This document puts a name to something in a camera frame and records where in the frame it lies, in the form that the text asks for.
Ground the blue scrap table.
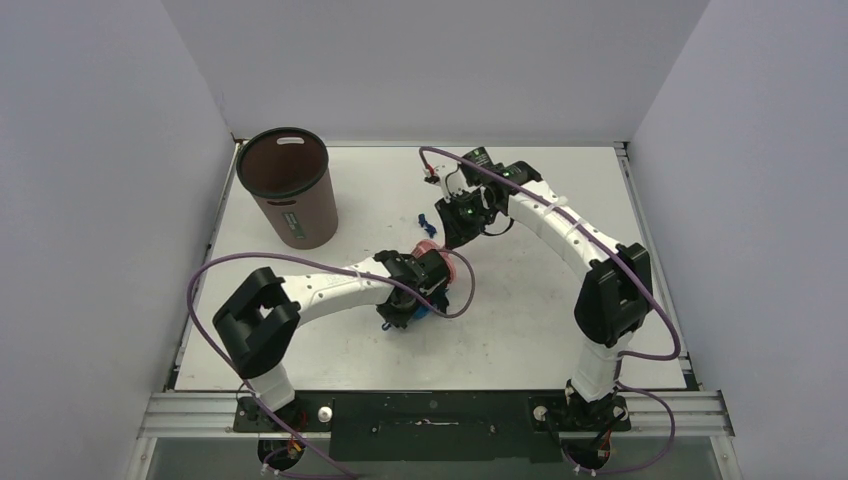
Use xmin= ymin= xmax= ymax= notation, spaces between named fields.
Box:
xmin=417 ymin=213 xmax=438 ymax=239

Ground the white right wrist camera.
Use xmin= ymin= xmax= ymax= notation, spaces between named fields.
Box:
xmin=424 ymin=167 xmax=471 ymax=203

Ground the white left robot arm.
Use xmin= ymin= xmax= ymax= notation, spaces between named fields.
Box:
xmin=213 ymin=250 xmax=454 ymax=431

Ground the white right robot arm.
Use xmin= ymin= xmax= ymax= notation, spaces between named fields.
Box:
xmin=424 ymin=147 xmax=653 ymax=429

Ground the brown waste bin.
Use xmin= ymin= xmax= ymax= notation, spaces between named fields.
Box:
xmin=236 ymin=127 xmax=339 ymax=250

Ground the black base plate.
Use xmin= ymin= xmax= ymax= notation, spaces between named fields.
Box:
xmin=233 ymin=390 xmax=631 ymax=465

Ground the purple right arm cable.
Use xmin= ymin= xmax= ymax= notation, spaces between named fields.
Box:
xmin=418 ymin=146 xmax=683 ymax=362

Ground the aluminium front rail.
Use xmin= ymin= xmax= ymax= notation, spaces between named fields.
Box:
xmin=138 ymin=391 xmax=735 ymax=439

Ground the blue dustpan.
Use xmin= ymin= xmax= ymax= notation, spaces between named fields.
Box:
xmin=381 ymin=293 xmax=450 ymax=331

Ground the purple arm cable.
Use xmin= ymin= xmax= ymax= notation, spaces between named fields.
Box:
xmin=418 ymin=146 xmax=683 ymax=362
xmin=186 ymin=248 xmax=477 ymax=480

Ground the pink hand brush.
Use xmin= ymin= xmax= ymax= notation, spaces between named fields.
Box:
xmin=411 ymin=239 xmax=456 ymax=285

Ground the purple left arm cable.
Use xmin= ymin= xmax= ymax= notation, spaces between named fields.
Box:
xmin=186 ymin=248 xmax=477 ymax=480

